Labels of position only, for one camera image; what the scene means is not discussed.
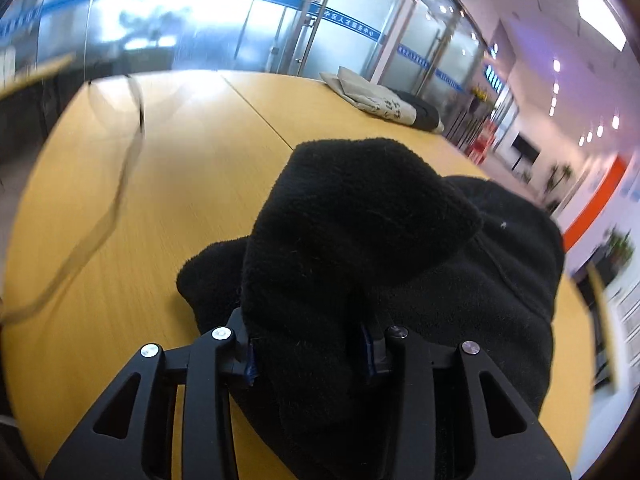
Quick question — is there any potted green plant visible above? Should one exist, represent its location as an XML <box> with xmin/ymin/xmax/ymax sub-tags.
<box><xmin>604</xmin><ymin>228</ymin><xmax>636</xmax><ymax>269</ymax></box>
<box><xmin>543</xmin><ymin>162</ymin><xmax>574</xmax><ymax>213</ymax></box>

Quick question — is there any folded black cloth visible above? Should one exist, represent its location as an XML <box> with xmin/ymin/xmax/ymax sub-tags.
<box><xmin>386</xmin><ymin>88</ymin><xmax>446</xmax><ymax>134</ymax></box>

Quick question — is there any black cable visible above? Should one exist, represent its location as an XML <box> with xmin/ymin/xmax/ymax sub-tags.
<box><xmin>0</xmin><ymin>73</ymin><xmax>147</xmax><ymax>325</ymax></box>

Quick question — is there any black fleece garment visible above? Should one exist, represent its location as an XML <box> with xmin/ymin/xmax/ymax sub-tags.
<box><xmin>176</xmin><ymin>137</ymin><xmax>567</xmax><ymax>480</ymax></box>

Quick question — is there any glass door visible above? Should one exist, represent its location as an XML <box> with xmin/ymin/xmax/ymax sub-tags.
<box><xmin>270</xmin><ymin>0</ymin><xmax>381</xmax><ymax>77</ymax></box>

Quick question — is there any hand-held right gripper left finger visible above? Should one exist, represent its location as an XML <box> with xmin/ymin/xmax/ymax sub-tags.
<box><xmin>44</xmin><ymin>308</ymin><xmax>260</xmax><ymax>480</ymax></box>

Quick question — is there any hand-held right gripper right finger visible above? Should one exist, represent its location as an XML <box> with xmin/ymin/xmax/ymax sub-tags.
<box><xmin>359</xmin><ymin>321</ymin><xmax>571</xmax><ymax>480</ymax></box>

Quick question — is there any red floor stand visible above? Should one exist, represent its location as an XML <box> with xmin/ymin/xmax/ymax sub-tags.
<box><xmin>468</xmin><ymin>123</ymin><xmax>497</xmax><ymax>165</ymax></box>

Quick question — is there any ceiling light panel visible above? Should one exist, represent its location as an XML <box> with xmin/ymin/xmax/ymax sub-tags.
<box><xmin>576</xmin><ymin>0</ymin><xmax>628</xmax><ymax>52</ymax></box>

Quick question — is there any wall-mounted black screen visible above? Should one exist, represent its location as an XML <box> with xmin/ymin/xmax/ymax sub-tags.
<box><xmin>510</xmin><ymin>133</ymin><xmax>542</xmax><ymax>162</ymax></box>

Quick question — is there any beige printed tote bag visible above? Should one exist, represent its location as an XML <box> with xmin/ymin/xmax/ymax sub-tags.
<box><xmin>320</xmin><ymin>66</ymin><xmax>420</xmax><ymax>127</ymax></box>

